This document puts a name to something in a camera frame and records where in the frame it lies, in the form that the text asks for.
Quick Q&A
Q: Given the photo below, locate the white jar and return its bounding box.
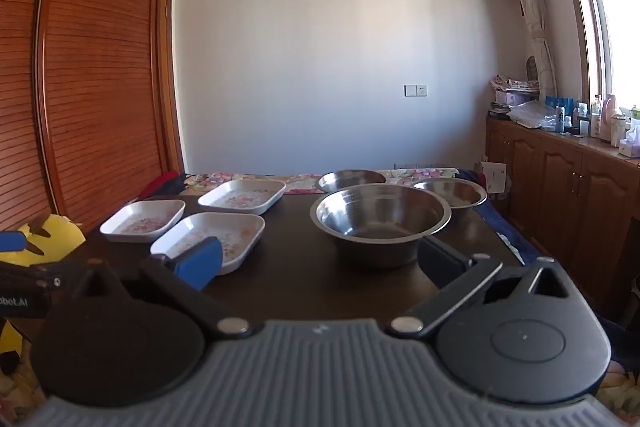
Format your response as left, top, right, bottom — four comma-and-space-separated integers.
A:
611, 113, 627, 148

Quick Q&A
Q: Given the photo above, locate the wide-rim steel bowl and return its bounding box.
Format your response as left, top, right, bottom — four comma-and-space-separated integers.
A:
411, 178, 488, 210

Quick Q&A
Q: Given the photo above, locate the yellow plush toy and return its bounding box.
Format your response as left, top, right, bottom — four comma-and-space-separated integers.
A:
0, 213, 89, 375

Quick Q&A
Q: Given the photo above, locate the wooden cabinet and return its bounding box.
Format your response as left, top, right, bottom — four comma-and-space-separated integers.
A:
485, 116, 640, 324

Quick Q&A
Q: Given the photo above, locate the dark navy cloth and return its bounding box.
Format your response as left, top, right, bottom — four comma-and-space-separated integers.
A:
137, 176, 186, 200

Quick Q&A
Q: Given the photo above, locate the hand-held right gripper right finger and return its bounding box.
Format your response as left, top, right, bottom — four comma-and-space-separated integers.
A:
392, 237, 574, 339

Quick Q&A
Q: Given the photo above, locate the tissue box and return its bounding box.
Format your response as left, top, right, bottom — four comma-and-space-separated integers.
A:
618, 127, 640, 158

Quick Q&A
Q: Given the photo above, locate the floral fabric pile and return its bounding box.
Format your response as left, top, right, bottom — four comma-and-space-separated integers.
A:
490, 74, 541, 91

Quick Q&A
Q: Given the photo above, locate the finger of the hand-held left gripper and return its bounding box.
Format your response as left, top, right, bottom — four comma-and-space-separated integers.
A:
0, 231, 27, 254
0, 262, 64, 292

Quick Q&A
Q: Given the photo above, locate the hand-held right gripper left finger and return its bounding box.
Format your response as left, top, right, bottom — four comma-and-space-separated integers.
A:
74, 236, 253, 341

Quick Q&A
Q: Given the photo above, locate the red cloth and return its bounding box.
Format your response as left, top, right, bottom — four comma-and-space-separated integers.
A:
144, 170, 179, 196

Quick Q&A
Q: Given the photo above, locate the large steel bowl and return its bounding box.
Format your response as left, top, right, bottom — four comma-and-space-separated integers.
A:
309, 184, 452, 269

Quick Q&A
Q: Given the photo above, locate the white paper bag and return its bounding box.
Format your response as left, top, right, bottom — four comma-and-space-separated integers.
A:
480, 160, 509, 194

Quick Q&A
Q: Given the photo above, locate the white floral rectangular plate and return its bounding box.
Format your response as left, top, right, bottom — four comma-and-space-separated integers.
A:
197, 179, 287, 216
100, 199, 187, 243
150, 212, 266, 277

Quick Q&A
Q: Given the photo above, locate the window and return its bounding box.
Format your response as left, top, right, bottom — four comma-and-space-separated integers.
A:
560, 0, 640, 130

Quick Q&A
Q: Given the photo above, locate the clear plastic bag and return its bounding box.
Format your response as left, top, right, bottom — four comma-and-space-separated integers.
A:
507, 101, 556, 128

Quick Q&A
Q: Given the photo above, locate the wooden louvred wardrobe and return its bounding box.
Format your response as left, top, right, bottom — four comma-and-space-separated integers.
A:
0, 0, 187, 234

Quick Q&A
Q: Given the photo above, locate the blue cloth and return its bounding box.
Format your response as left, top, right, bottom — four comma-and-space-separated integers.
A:
479, 201, 532, 269

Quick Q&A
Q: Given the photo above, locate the floral bed blanket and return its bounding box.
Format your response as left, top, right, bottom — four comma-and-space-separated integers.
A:
182, 167, 488, 197

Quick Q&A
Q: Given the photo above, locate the deep steel bowl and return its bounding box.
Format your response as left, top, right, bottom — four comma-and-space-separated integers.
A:
317, 169, 387, 194

